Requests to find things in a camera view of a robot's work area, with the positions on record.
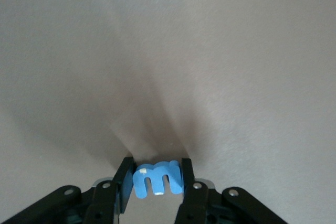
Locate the blue foam letter m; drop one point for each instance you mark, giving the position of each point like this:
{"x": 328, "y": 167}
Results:
{"x": 157, "y": 171}

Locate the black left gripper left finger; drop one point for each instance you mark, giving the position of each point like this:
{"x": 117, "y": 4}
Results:
{"x": 99, "y": 203}

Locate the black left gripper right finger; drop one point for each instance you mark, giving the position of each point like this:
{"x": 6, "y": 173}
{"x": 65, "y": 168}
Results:
{"x": 199, "y": 205}

